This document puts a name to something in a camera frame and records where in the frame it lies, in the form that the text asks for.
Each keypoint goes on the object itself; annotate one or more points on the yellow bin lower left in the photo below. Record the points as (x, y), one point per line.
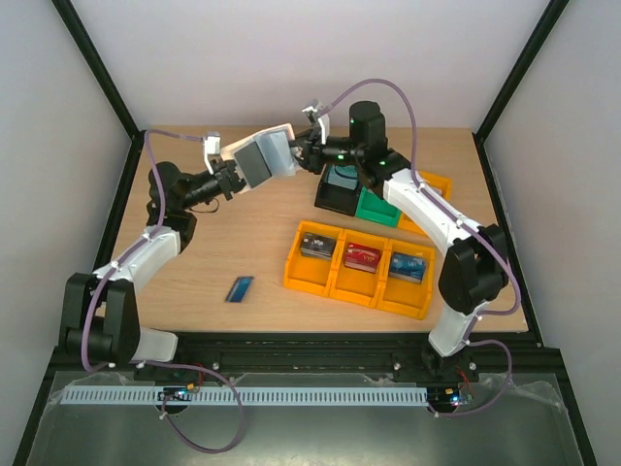
(310, 274)

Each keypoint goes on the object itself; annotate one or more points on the yellow bin lower right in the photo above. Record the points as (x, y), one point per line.
(405, 298)

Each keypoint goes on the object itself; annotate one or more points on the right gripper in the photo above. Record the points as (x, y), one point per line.
(313, 153)

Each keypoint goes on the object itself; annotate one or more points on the green bin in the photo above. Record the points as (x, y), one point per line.
(371, 208)

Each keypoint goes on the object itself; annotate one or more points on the black bin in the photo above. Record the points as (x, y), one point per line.
(336, 199)

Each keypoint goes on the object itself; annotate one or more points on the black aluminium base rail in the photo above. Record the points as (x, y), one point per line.
(405, 357)

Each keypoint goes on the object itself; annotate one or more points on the white slotted cable duct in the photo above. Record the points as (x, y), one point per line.
(248, 396)

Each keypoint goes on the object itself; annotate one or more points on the yellow bin lower middle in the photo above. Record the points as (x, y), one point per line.
(358, 272)

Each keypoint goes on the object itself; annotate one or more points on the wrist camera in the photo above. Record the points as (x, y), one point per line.
(211, 150)
(317, 114)

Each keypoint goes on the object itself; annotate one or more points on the black frame post right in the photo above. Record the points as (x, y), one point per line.
(546, 23)

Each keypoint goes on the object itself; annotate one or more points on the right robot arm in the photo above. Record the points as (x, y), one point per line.
(474, 268)

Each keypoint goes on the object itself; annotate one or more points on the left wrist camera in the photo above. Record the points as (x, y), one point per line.
(211, 150)

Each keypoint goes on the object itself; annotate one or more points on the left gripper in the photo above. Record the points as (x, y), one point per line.
(227, 177)

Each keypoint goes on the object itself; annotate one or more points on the blue credit card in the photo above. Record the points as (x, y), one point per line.
(239, 289)

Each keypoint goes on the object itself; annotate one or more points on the yellow bin upper right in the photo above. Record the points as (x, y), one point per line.
(441, 185)

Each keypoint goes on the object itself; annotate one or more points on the red VIP card stack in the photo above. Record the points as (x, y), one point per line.
(361, 257)

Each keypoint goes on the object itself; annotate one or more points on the blue VIP card stack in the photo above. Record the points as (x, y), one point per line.
(407, 267)

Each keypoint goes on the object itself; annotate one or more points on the teal card stack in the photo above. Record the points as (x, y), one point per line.
(343, 176)

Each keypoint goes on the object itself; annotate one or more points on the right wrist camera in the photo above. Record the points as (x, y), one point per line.
(317, 114)

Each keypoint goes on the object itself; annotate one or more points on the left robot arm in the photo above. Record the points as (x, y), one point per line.
(100, 320)

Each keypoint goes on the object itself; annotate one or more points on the black frame post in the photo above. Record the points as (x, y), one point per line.
(546, 23)
(78, 32)

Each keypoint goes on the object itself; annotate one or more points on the black frame post left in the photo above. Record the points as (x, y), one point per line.
(78, 32)

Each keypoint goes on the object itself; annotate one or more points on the black VIP card stack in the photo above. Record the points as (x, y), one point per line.
(318, 246)

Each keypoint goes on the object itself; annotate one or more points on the yellow bin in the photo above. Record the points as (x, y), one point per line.
(310, 274)
(405, 298)
(358, 272)
(441, 185)

